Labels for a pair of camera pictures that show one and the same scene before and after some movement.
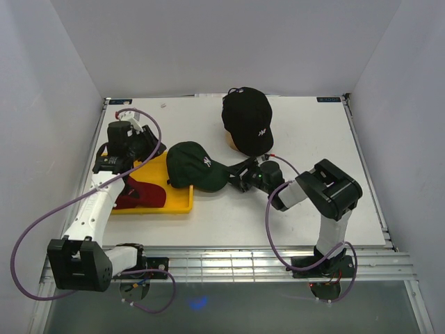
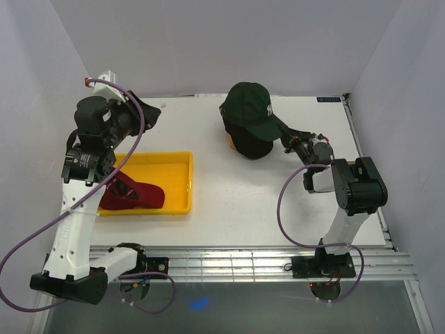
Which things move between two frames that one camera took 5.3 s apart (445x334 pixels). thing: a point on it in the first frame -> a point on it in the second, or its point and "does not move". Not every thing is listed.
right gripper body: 253,177 -> 304,152
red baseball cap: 136,194 does not move
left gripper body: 143,144 -> 125,122
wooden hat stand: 230,141 does not move
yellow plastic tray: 154,169 does not move
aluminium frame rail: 267,263 does not move
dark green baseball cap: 188,164 -> 249,105
